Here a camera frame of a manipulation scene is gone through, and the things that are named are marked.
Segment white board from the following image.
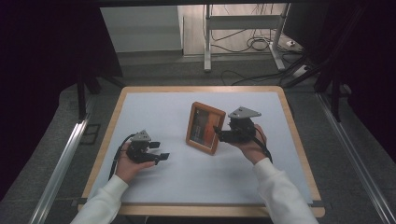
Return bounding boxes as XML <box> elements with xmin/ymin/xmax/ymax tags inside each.
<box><xmin>100</xmin><ymin>6</ymin><xmax>184</xmax><ymax>54</ymax></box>

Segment black floor cables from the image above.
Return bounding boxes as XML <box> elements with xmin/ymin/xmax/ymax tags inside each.
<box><xmin>210</xmin><ymin>3</ymin><xmax>307</xmax><ymax>87</ymax></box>

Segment black metal stand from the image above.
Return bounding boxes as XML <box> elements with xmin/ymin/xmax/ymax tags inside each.
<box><xmin>76</xmin><ymin>66</ymin><xmax>127</xmax><ymax>121</ymax></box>
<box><xmin>279</xmin><ymin>6</ymin><xmax>368</xmax><ymax>123</ymax></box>

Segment white metal desk frame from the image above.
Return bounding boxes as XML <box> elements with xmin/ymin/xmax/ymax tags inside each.
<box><xmin>203</xmin><ymin>3</ymin><xmax>291</xmax><ymax>74</ymax></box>

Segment black floor grate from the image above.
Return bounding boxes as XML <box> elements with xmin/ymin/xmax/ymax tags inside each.
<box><xmin>79</xmin><ymin>123</ymin><xmax>102</xmax><ymax>146</ymax></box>

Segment right hand-held gripper black cable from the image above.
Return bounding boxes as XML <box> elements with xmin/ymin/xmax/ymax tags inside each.
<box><xmin>250</xmin><ymin>123</ymin><xmax>275</xmax><ymax>165</ymax></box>

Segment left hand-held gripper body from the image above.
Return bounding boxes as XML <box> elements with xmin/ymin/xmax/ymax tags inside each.
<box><xmin>125</xmin><ymin>129</ymin><xmax>157</xmax><ymax>165</ymax></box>

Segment wooden picture frame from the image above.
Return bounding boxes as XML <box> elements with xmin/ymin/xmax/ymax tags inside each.
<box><xmin>185</xmin><ymin>101</ymin><xmax>227</xmax><ymax>156</ymax></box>

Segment hand-held gripper black cable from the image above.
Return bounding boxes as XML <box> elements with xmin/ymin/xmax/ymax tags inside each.
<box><xmin>107</xmin><ymin>133</ymin><xmax>137</xmax><ymax>182</ymax></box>
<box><xmin>250</xmin><ymin>123</ymin><xmax>275</xmax><ymax>165</ymax></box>

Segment person's left hand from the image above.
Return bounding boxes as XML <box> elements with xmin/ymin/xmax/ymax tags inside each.
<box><xmin>114</xmin><ymin>150</ymin><xmax>157</xmax><ymax>185</ymax></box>

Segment white table mat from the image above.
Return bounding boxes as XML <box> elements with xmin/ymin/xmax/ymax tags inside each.
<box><xmin>88</xmin><ymin>91</ymin><xmax>314</xmax><ymax>205</ymax></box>

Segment left hand-held gripper black cable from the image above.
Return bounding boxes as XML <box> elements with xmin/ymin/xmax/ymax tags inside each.
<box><xmin>107</xmin><ymin>133</ymin><xmax>137</xmax><ymax>182</ymax></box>

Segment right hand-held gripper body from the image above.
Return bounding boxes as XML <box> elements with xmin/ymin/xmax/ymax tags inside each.
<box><xmin>221</xmin><ymin>106</ymin><xmax>262</xmax><ymax>145</ymax></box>

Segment aluminium rail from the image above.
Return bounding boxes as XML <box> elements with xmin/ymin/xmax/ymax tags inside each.
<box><xmin>316</xmin><ymin>92</ymin><xmax>396</xmax><ymax>224</ymax></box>
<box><xmin>28</xmin><ymin>96</ymin><xmax>98</xmax><ymax>224</ymax></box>

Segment person's right hand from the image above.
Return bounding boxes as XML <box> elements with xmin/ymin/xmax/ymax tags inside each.
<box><xmin>233</xmin><ymin>123</ymin><xmax>269</xmax><ymax>166</ymax></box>

